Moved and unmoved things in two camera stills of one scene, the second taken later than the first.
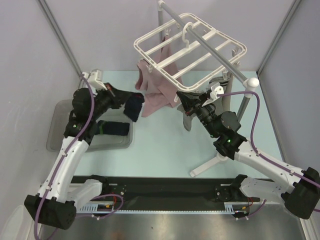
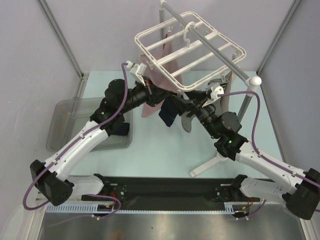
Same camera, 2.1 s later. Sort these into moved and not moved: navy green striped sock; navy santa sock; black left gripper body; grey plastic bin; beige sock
Moved: navy santa sock; black left gripper body
Not moved: beige sock; navy green striped sock; grey plastic bin
